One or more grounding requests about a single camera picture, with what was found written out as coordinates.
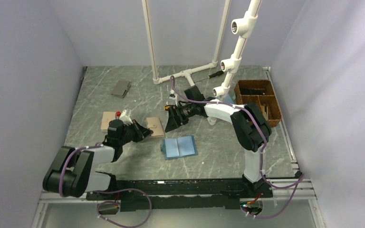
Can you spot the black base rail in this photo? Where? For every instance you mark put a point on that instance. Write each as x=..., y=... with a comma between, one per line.
x=226, y=193

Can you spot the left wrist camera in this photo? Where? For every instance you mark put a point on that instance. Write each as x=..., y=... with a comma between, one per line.
x=124, y=116

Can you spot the grey card holder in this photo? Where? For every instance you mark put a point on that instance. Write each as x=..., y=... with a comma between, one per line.
x=121, y=88

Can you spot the brown wicker basket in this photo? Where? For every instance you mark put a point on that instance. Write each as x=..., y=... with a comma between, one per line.
x=270, y=100

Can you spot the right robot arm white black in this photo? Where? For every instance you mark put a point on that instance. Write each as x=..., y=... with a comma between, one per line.
x=251, y=128

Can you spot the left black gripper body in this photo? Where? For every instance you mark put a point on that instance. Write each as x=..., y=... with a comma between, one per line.
x=130, y=133

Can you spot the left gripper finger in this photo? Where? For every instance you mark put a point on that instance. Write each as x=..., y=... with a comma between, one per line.
x=144, y=133
x=136, y=124

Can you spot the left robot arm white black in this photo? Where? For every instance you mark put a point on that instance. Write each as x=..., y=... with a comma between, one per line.
x=71, y=172

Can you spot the black item in basket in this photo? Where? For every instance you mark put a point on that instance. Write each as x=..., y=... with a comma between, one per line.
x=252, y=91

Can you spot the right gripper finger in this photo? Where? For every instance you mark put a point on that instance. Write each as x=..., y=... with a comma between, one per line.
x=173, y=121
x=181, y=116

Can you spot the tan card holder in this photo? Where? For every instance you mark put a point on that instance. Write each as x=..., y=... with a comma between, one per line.
x=107, y=117

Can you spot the open blue card holder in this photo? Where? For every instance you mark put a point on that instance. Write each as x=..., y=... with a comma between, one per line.
x=174, y=148

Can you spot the blue card holder behind post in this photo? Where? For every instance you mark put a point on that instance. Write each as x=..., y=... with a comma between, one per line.
x=228, y=99

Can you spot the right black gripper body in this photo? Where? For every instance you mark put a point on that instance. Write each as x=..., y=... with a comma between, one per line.
x=188, y=110

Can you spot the white pvc pipe post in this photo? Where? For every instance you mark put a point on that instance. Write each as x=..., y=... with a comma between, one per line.
x=243, y=27

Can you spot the aluminium frame rail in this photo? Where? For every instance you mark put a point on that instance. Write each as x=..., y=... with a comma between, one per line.
x=283, y=189

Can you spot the white pvc pipe frame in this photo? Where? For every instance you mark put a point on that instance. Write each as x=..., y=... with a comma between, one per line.
x=187, y=74

